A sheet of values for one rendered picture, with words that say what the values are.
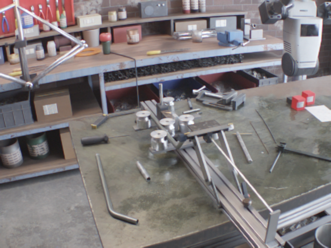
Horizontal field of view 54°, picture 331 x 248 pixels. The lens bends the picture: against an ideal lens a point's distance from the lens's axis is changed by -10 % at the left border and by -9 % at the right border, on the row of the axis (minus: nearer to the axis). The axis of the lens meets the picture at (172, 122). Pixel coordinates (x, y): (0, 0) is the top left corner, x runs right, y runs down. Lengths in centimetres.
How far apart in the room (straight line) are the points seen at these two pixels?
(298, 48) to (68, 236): 180
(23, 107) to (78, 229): 93
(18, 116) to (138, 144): 146
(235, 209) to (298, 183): 24
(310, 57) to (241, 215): 154
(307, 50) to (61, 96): 166
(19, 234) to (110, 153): 128
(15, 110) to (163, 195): 172
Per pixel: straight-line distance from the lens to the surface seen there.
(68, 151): 268
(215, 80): 330
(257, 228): 82
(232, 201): 89
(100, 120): 138
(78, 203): 243
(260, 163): 110
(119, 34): 301
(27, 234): 230
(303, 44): 219
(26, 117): 254
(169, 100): 143
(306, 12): 225
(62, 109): 253
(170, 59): 252
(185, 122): 116
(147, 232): 85
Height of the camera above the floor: 147
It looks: 26 degrees down
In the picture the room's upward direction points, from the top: 2 degrees counter-clockwise
